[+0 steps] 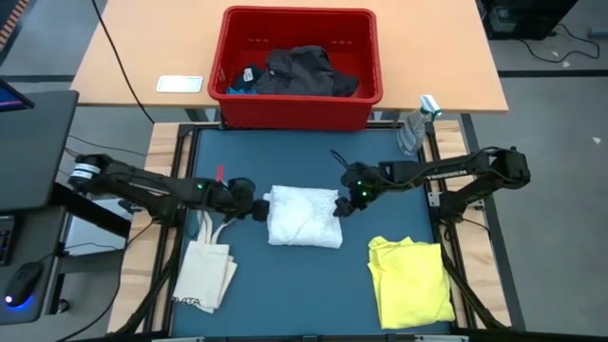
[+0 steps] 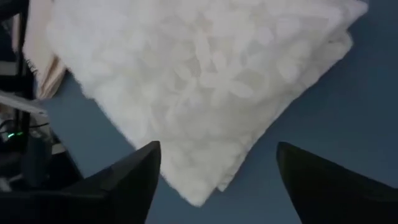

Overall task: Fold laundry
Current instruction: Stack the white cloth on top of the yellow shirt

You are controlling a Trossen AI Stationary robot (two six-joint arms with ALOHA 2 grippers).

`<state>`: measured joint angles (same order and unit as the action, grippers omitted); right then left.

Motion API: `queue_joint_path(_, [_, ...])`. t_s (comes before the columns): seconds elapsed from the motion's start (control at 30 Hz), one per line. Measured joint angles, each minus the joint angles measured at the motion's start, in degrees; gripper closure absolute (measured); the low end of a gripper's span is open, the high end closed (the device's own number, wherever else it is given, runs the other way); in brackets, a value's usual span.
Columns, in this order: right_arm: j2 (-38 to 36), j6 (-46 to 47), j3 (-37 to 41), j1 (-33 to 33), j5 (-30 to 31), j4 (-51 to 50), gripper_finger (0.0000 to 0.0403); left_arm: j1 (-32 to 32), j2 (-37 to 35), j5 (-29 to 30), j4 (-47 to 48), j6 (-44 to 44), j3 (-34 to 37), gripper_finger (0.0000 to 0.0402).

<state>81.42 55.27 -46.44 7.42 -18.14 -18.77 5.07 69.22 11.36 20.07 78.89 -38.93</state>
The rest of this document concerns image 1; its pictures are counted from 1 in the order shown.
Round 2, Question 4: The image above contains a black floor cable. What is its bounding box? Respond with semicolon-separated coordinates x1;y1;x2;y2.
515;23;600;65

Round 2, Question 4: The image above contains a black side desk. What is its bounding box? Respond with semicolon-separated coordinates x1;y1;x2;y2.
0;206;67;327

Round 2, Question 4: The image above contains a black aluminium table frame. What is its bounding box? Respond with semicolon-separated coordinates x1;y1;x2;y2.
107;121;512;342

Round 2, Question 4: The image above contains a yellow shirt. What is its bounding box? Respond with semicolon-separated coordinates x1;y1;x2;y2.
368;236;456;331

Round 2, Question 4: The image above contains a long black desk cable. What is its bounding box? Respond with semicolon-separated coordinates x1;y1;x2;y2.
89;0;156;124

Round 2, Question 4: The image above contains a clear plastic spray bottle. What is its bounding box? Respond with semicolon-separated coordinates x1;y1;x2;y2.
396;94;443;157

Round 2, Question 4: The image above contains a red plastic laundry basket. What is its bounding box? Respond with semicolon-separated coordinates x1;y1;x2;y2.
206;5;384;132

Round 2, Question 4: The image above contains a light wooden desk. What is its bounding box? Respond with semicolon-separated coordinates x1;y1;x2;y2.
69;0;509;115

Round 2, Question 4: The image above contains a black keyboard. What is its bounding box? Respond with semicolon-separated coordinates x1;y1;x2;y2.
0;216;18;267

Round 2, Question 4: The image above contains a black computer tower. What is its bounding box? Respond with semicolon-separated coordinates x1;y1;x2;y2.
479;0;580;42

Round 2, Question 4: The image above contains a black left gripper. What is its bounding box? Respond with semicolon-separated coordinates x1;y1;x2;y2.
222;178;271;223

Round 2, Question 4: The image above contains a cream canvas tote bag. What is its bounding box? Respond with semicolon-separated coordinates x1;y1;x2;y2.
172;208;238;314

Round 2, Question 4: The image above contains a white card on desk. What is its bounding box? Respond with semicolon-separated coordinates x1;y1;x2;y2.
155;74;204;94

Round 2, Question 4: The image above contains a black computer monitor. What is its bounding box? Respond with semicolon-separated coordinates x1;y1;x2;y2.
0;78;81;214

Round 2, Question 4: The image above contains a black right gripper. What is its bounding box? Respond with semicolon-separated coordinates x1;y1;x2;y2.
332;161;381;219

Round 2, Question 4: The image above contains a navy garment with white tag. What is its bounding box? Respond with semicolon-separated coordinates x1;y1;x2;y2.
225;65;267;95

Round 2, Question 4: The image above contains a white lace garment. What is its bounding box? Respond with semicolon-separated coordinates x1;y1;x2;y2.
262;184;344;250

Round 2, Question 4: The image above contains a black computer mouse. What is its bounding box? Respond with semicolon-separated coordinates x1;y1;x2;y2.
3;261;45;308

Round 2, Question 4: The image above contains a dark grey garment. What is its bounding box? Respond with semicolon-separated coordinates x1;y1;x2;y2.
254;45;361;99

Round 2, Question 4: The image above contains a blue table mat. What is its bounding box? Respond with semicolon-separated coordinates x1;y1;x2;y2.
170;127;451;336

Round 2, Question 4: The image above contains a white flat panel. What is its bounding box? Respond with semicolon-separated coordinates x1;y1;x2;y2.
63;197;135;257

